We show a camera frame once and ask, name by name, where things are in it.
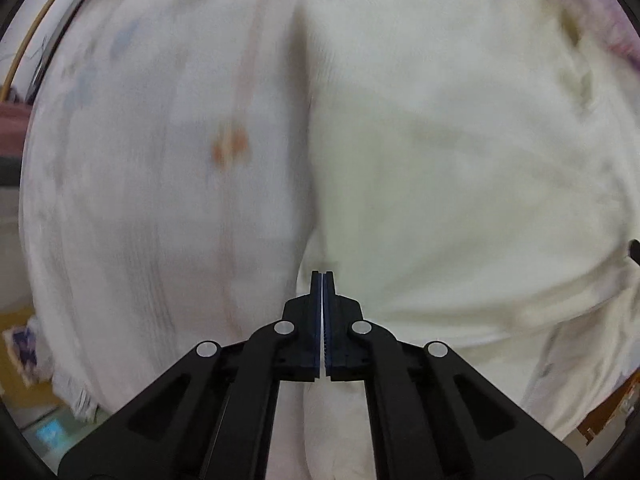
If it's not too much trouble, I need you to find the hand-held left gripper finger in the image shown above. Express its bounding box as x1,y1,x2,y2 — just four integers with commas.
57,270,322,480
324,270,586,480

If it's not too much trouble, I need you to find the cream knit garment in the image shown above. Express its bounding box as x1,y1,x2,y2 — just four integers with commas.
292,0,640,480

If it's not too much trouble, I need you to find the white printed bed sheet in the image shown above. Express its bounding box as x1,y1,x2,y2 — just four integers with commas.
19,0,323,423

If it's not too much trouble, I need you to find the pink fuzzy blanket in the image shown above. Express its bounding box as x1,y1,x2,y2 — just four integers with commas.
505,0,640,63

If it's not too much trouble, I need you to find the blue patterned cloth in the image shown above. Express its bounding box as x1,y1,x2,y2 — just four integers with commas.
4,316,55,387

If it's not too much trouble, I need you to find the dark red cloth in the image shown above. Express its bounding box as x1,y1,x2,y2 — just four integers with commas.
0,101,35,153

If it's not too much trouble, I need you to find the thin yellow curved rod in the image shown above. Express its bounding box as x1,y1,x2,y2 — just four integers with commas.
0,0,89,103

